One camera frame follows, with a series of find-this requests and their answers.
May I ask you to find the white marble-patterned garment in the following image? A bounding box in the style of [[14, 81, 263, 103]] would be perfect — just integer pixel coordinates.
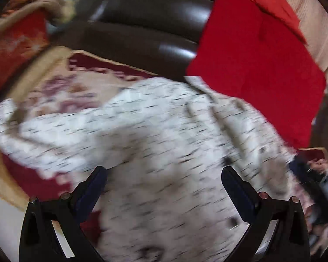
[[0, 77, 303, 261]]

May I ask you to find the right hand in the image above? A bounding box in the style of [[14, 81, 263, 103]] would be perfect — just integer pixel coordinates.
[[307, 159, 328, 176]]

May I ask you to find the red pillow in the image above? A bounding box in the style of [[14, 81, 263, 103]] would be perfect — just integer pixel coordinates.
[[187, 0, 326, 148]]

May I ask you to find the dark leather headboard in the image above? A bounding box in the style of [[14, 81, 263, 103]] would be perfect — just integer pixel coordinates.
[[52, 0, 214, 81]]

